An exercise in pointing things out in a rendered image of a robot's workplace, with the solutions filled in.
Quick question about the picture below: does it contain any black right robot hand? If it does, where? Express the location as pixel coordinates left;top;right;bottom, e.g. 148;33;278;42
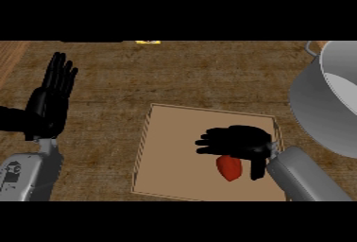
194;125;275;182

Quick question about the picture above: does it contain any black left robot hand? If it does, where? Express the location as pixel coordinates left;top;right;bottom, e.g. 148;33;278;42
0;51;80;142

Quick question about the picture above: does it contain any brown wooden tray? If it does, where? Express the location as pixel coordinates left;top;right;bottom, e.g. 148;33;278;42
130;102;290;202

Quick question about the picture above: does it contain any grey metal pot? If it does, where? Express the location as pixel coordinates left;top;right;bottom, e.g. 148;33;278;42
288;41;357;159

